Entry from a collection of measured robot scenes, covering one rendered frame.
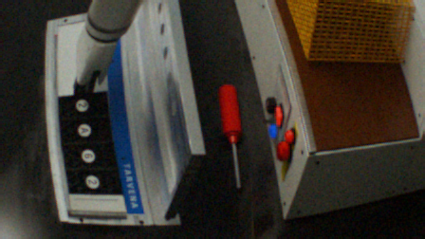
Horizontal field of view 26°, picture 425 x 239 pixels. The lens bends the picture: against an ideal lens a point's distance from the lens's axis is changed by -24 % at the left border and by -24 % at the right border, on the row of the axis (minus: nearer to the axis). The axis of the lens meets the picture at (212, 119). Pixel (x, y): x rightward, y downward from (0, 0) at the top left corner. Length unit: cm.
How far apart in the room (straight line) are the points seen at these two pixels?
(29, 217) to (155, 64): 36
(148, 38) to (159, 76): 9
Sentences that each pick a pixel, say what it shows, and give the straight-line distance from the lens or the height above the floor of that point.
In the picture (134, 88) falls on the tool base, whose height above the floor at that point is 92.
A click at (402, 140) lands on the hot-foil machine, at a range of 159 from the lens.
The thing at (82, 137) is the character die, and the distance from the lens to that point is 171.
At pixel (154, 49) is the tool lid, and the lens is 173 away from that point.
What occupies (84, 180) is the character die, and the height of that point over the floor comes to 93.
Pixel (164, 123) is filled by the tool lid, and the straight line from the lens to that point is 165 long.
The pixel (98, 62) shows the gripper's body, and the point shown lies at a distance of 163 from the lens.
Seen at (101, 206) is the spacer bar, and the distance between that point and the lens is 164.
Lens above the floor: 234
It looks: 54 degrees down
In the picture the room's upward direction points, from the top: 11 degrees clockwise
